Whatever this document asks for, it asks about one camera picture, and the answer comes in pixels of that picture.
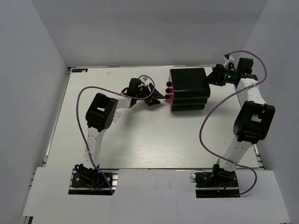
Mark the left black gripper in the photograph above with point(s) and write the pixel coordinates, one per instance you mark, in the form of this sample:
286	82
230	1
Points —
157	95

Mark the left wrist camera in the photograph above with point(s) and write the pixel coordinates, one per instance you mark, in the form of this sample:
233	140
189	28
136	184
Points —
144	80

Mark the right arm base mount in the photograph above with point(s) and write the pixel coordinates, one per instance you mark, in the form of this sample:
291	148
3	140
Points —
217	183

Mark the black drawer organizer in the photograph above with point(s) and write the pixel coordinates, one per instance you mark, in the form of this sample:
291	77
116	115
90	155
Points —
189	91

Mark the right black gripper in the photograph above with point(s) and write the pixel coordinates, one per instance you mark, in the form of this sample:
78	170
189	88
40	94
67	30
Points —
215	77

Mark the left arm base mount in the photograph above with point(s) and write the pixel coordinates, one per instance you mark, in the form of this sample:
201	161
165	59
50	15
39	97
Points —
89	181

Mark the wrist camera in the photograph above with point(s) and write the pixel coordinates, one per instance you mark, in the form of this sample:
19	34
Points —
144	80
228	59

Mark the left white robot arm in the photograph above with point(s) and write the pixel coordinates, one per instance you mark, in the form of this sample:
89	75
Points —
102	112

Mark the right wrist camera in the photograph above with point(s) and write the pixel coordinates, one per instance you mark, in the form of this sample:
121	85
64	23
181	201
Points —
228	59

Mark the blue label sticker left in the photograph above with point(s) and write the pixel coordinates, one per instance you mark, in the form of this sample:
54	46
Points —
79	70

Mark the pink bottom drawer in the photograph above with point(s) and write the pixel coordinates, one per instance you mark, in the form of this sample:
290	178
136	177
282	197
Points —
168	98

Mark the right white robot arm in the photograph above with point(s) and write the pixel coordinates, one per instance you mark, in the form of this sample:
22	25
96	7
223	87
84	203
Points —
255	117

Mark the clear labelled makeup case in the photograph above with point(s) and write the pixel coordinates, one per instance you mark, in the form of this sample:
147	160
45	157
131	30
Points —
118	116

